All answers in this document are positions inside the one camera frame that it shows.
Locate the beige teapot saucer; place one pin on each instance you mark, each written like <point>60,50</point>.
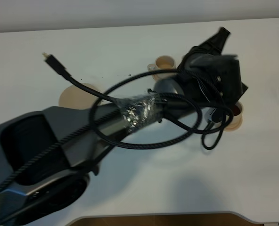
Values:
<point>75,98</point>

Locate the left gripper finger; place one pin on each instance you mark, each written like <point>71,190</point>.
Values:
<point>215,44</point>

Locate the beige cup saucer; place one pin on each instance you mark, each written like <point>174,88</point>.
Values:
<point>235,123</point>
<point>160,76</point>

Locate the near beige teacup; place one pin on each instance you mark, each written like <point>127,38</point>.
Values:
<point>237,110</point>

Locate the beige teacup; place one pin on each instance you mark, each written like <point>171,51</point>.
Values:
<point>162,62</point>
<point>237,110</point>

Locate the far beige cup saucer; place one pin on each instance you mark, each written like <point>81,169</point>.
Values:
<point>160,76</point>

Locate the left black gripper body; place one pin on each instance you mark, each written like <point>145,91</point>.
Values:
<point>208,75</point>

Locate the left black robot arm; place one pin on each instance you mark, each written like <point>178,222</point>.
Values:
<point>46,156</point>

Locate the far beige teacup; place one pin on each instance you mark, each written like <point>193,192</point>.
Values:
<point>162,62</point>

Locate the near beige cup saucer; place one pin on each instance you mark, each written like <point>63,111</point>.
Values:
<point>235,123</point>

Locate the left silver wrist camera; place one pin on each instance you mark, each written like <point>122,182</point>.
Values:
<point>215,115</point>

